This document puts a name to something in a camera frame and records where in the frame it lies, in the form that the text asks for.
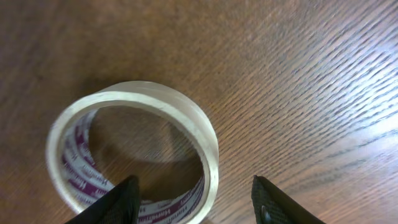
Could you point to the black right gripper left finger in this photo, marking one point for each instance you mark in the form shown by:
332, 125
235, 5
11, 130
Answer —
120, 205

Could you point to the white masking tape roll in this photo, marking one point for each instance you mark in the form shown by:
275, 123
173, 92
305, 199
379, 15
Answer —
79, 183

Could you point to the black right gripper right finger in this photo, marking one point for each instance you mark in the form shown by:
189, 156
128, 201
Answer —
272, 205

